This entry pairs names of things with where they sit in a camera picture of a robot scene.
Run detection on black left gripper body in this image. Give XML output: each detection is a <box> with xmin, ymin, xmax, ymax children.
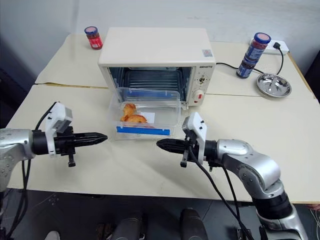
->
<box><xmin>53</xmin><ymin>125</ymin><xmax>77</xmax><ymax>168</ymax></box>

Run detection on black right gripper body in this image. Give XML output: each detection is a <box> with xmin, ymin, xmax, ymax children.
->
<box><xmin>179</xmin><ymin>129</ymin><xmax>201</xmax><ymax>168</ymax></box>

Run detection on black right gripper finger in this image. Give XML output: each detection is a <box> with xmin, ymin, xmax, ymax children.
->
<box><xmin>159</xmin><ymin>145</ymin><xmax>186</xmax><ymax>155</ymax></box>
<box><xmin>156</xmin><ymin>138</ymin><xmax>186</xmax><ymax>147</ymax></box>

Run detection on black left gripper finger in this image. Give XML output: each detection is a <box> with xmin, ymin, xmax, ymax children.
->
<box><xmin>74</xmin><ymin>139</ymin><xmax>107</xmax><ymax>149</ymax></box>
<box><xmin>74</xmin><ymin>131</ymin><xmax>109</xmax><ymax>141</ymax></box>

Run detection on clear food container blue clips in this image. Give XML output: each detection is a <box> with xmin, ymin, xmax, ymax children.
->
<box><xmin>108</xmin><ymin>86</ymin><xmax>182</xmax><ymax>137</ymax></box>

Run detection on glass oven door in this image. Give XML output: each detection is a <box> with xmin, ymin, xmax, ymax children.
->
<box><xmin>108</xmin><ymin>94</ymin><xmax>189</xmax><ymax>141</ymax></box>

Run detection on white oven knob red mark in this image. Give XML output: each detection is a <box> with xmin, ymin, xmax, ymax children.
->
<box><xmin>192</xmin><ymin>89</ymin><xmax>205</xmax><ymax>104</ymax></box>

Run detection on metal oven tray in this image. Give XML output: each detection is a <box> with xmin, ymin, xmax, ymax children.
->
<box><xmin>122</xmin><ymin>69</ymin><xmax>185</xmax><ymax>90</ymax></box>

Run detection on white toaster oven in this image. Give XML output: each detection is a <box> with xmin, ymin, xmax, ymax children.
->
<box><xmin>97</xmin><ymin>26</ymin><xmax>216</xmax><ymax>111</ymax></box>

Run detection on white paper label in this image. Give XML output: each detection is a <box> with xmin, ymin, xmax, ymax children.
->
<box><xmin>141</xmin><ymin>111</ymin><xmax>156</xmax><ymax>124</ymax></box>

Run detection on golden pastry piece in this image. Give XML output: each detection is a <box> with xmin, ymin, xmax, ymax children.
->
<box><xmin>123</xmin><ymin>102</ymin><xmax>138</xmax><ymax>115</ymax></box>
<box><xmin>119</xmin><ymin>113</ymin><xmax>149</xmax><ymax>124</ymax></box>

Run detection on dark rounded shape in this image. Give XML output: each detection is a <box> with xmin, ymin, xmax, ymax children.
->
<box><xmin>179</xmin><ymin>208</ymin><xmax>209</xmax><ymax>240</ymax></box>
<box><xmin>112</xmin><ymin>211</ymin><xmax>144</xmax><ymax>240</ymax></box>

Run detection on grey rounded shape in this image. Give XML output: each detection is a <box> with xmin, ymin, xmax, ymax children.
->
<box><xmin>44</xmin><ymin>230</ymin><xmax>61</xmax><ymax>240</ymax></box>

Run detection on red jam jar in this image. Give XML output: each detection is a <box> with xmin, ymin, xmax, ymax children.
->
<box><xmin>84</xmin><ymin>25</ymin><xmax>104</xmax><ymax>50</ymax></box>

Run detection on short dark jam jar blue label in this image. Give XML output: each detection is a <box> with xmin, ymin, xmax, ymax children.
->
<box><xmin>236</xmin><ymin>58</ymin><xmax>258</xmax><ymax>79</ymax></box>

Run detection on round metal bowl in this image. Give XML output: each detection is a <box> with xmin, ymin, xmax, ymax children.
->
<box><xmin>255</xmin><ymin>72</ymin><xmax>293</xmax><ymax>99</ymax></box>

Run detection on tall dark jam jar blue label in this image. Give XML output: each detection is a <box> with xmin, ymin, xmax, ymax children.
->
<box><xmin>245</xmin><ymin>31</ymin><xmax>272</xmax><ymax>64</ymax></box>

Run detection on white power strip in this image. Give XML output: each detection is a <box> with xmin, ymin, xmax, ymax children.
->
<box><xmin>249</xmin><ymin>37</ymin><xmax>290</xmax><ymax>56</ymax></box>

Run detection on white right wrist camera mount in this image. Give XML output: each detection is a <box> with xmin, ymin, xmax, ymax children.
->
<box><xmin>181</xmin><ymin>111</ymin><xmax>208</xmax><ymax>162</ymax></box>

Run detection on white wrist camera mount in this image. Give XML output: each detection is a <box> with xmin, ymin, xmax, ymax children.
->
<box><xmin>44</xmin><ymin>101</ymin><xmax>74</xmax><ymax>158</ymax></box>
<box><xmin>181</xmin><ymin>111</ymin><xmax>208</xmax><ymax>162</ymax></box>

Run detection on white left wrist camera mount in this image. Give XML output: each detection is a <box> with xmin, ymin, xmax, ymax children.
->
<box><xmin>44</xmin><ymin>101</ymin><xmax>74</xmax><ymax>158</ymax></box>

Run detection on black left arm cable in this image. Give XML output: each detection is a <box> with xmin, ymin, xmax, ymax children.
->
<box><xmin>34</xmin><ymin>101</ymin><xmax>59</xmax><ymax>131</ymax></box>

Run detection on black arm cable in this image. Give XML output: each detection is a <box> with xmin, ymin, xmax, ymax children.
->
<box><xmin>34</xmin><ymin>101</ymin><xmax>59</xmax><ymax>131</ymax></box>
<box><xmin>187</xmin><ymin>146</ymin><xmax>253</xmax><ymax>240</ymax></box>

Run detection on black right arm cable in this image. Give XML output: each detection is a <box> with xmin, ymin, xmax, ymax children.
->
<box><xmin>187</xmin><ymin>146</ymin><xmax>253</xmax><ymax>240</ymax></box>

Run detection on black oven power cable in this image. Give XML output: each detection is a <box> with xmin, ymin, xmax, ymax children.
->
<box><xmin>215</xmin><ymin>46</ymin><xmax>286</xmax><ymax>76</ymax></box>

